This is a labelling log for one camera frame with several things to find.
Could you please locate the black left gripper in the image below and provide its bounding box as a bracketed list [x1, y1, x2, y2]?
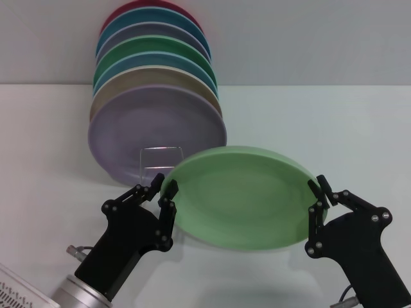
[73, 173, 180, 303]

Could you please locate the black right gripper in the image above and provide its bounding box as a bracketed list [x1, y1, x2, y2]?
[304, 174, 408, 307]

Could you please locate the light green plate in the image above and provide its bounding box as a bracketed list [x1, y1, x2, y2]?
[159, 145, 324, 252]

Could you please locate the purple plate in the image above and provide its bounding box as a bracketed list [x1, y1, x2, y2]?
[87, 84, 228, 187]

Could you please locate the beige plate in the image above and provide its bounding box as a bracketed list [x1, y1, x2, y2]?
[89, 65, 223, 123]

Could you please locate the light blue plate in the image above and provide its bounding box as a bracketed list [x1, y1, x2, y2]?
[92, 51, 219, 99]

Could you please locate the dark green plate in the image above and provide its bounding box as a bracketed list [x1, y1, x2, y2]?
[92, 35, 216, 91]

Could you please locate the grey lilac plate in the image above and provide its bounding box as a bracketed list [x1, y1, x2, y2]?
[95, 22, 211, 62]

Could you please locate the teal blue plate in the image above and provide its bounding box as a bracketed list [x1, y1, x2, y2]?
[95, 8, 212, 62]

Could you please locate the red plate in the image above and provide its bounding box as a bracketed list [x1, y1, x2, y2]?
[99, 0, 204, 38]

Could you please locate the white panel with black print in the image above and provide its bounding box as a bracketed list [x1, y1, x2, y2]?
[0, 262, 61, 308]

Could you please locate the metal wire plate rack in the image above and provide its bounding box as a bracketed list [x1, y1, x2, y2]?
[139, 146, 184, 187]

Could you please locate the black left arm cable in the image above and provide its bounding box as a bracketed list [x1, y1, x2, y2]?
[65, 244, 94, 261]

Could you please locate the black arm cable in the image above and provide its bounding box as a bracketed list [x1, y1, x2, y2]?
[65, 244, 94, 261]
[329, 284, 363, 308]

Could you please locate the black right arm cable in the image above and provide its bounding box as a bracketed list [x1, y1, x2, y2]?
[329, 284, 363, 308]

